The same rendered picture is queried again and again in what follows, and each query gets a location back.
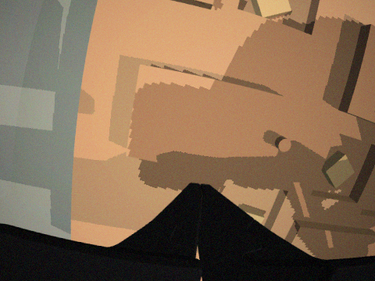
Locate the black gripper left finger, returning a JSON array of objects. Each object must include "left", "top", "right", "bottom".
[{"left": 0, "top": 183, "right": 203, "bottom": 281}]

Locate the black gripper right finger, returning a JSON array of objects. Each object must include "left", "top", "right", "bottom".
[{"left": 197, "top": 184, "right": 375, "bottom": 281}]

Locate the orange square puzzle board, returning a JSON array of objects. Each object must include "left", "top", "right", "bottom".
[{"left": 71, "top": 0, "right": 375, "bottom": 260}]

